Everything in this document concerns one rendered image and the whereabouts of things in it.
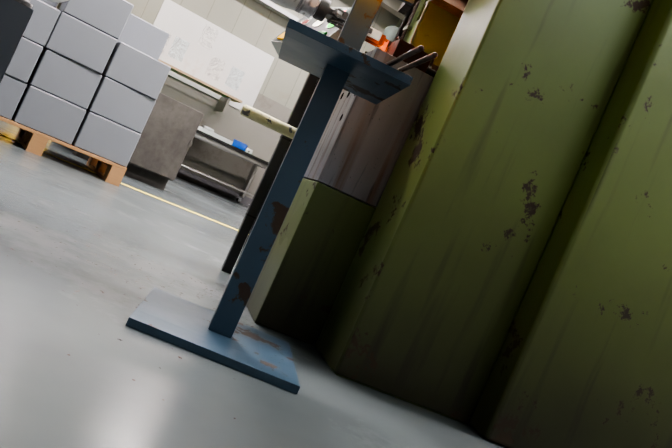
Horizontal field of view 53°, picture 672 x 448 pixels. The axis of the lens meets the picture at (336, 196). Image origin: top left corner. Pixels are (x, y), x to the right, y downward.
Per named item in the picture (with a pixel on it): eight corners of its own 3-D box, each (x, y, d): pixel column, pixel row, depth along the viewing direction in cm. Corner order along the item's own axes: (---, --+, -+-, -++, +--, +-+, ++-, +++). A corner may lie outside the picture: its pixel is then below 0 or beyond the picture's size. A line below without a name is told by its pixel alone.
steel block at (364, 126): (317, 180, 205) (377, 47, 207) (295, 174, 242) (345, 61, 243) (471, 251, 220) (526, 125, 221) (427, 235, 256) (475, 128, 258)
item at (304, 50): (286, 26, 147) (290, 17, 147) (278, 58, 186) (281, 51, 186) (410, 85, 150) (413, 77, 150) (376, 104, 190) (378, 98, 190)
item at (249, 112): (239, 115, 254) (245, 102, 254) (238, 115, 259) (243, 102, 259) (342, 163, 265) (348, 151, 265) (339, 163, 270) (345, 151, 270)
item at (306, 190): (254, 323, 204) (317, 181, 205) (240, 295, 241) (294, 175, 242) (412, 384, 218) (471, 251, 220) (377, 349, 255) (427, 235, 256)
